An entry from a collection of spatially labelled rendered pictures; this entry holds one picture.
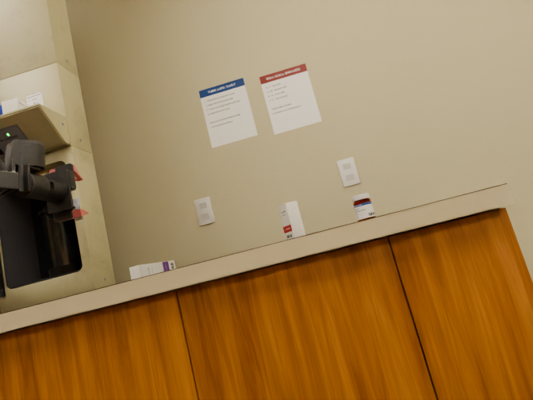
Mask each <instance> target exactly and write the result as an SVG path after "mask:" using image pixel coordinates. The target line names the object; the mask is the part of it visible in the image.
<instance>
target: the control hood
mask: <svg viewBox="0 0 533 400"><path fill-rule="evenodd" d="M12 125H18V127H19V128H20V129H21V131H22V132H23V133H24V134H25V135H26V137H27V138H28V139H29V140H36V141H39V142H42V143H44V145H45V152H50V151H53V150H56V149H58V148H63V147H66V146H69V145H70V139H69V134H68V129H67V120H66V118H65V117H64V116H63V115H61V114H59V113H57V112H55V111H53V110H50V109H49V108H47V107H45V106H42V105H41V104H39V103H37V104H34V105H31V106H26V107H24V108H21V109H19V110H15V111H11V112H9V113H4V114H2V115H0V129H4V128H6V127H9V126H12Z"/></svg>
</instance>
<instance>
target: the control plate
mask: <svg viewBox="0 0 533 400"><path fill-rule="evenodd" d="M7 133H9V134H10V136H9V137H8V136H7V135H6V134H7ZM13 140H28V138H27V137H26V135H25V134H24V133H23V132H22V131H21V129H20V128H19V127H18V125H12V126H9V127H6V128H4V129H0V149H1V150H2V151H3V152H4V153H5V154H3V155H0V160H1V159H5V156H6V146H7V144H9V143H10V142H11V141H13Z"/></svg>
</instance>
